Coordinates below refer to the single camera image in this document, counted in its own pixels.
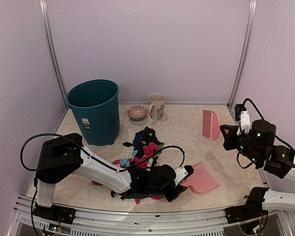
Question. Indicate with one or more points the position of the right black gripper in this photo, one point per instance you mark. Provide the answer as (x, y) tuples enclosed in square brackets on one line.
[(229, 144)]

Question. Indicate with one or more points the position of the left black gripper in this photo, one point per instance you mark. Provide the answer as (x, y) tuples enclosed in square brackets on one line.
[(181, 189)]

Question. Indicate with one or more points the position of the pink hand brush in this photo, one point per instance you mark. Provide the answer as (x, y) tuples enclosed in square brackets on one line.
[(211, 125)]

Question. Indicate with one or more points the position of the pink dustpan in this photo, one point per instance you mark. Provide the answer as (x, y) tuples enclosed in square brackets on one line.
[(200, 181)]

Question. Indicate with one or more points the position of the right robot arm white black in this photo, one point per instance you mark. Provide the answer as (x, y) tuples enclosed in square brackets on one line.
[(257, 144)]

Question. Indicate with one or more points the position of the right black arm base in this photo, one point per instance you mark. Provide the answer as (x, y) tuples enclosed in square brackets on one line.
[(251, 209)]

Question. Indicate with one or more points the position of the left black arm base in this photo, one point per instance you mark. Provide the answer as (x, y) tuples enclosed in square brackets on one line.
[(55, 213)]

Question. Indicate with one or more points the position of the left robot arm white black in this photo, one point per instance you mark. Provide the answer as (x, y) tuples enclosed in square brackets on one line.
[(62, 156)]

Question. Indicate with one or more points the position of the pile of coloured scraps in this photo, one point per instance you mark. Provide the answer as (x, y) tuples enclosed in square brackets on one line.
[(142, 166)]

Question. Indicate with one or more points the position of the magenta scrap front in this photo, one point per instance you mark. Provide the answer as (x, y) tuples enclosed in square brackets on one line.
[(137, 201)]

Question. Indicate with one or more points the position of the beige ceramic mug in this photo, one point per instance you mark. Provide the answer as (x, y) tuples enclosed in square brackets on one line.
[(156, 106)]

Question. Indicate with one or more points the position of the patterned small bowl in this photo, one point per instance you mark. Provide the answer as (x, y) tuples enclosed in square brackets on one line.
[(137, 113)]

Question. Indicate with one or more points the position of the teal plastic bucket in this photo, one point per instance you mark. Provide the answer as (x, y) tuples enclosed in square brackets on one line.
[(94, 105)]

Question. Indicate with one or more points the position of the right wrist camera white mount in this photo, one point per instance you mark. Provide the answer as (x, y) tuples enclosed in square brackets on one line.
[(243, 119)]

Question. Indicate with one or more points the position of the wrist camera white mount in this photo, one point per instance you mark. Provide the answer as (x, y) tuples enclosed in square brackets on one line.
[(183, 173), (243, 119)]

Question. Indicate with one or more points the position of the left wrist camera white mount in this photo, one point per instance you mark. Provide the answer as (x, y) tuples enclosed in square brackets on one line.
[(183, 173)]

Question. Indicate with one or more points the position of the right aluminium corner post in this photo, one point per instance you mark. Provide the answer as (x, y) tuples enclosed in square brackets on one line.
[(244, 51)]

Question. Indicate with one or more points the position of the aluminium corner post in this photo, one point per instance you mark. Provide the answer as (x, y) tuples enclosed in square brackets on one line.
[(244, 51), (52, 52)]

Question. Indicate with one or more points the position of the aluminium front rail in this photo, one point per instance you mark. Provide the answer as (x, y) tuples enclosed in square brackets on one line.
[(91, 222)]

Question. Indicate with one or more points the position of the left aluminium corner post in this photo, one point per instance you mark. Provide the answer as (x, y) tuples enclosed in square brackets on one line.
[(52, 52)]

